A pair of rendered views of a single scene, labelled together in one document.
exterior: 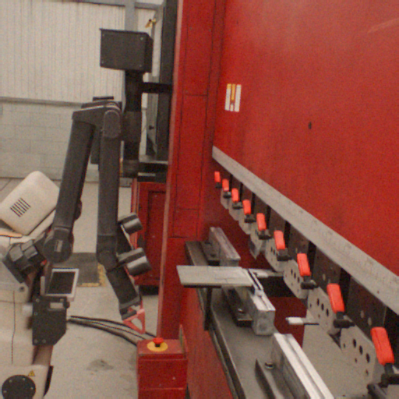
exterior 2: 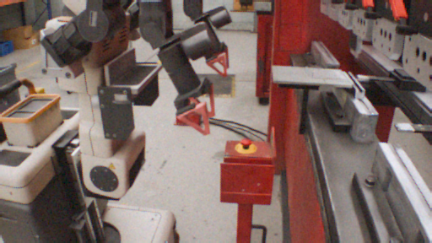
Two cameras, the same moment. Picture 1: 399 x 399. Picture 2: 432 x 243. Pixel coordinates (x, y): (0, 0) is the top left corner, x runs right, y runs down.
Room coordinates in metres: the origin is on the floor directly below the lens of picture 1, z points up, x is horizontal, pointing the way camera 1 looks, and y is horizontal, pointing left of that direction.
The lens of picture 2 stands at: (0.78, -0.07, 1.32)
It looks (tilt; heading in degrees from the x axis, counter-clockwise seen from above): 25 degrees down; 17
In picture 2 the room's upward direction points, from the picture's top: straight up
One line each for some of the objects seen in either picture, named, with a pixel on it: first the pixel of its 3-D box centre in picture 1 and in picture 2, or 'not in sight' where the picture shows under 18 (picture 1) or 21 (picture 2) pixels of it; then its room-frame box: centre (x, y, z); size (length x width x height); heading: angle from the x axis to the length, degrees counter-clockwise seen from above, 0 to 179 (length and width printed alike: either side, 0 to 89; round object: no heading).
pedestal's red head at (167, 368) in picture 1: (160, 361); (247, 164); (1.67, 0.10, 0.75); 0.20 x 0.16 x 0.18; 10
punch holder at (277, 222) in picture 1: (287, 240); (401, 19); (1.55, -0.27, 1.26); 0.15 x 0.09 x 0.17; 9
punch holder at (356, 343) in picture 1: (379, 330); not in sight; (0.96, -0.37, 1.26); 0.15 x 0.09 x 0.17; 9
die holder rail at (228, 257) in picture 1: (222, 250); (323, 59); (2.47, -0.12, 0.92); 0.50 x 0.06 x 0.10; 9
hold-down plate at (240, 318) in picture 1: (235, 305); (333, 109); (1.88, -0.16, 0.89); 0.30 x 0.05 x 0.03; 9
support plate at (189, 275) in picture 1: (213, 275); (310, 75); (1.90, -0.07, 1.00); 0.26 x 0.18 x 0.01; 99
